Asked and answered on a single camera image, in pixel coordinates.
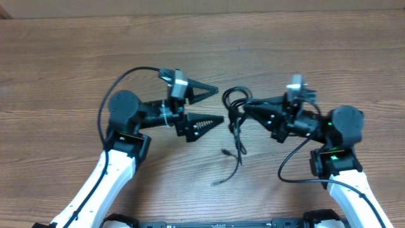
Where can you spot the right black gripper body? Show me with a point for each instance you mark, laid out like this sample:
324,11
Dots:
306,121

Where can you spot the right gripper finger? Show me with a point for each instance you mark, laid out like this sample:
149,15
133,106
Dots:
278,100
270,116

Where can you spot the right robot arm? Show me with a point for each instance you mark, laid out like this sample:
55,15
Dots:
334,165

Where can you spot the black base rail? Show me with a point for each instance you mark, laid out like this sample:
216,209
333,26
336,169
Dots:
316,218

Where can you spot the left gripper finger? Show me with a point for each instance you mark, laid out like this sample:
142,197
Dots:
196,125
198,91

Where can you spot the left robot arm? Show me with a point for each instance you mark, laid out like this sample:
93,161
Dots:
126,148

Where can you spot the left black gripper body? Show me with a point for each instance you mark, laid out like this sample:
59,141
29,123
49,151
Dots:
180,117

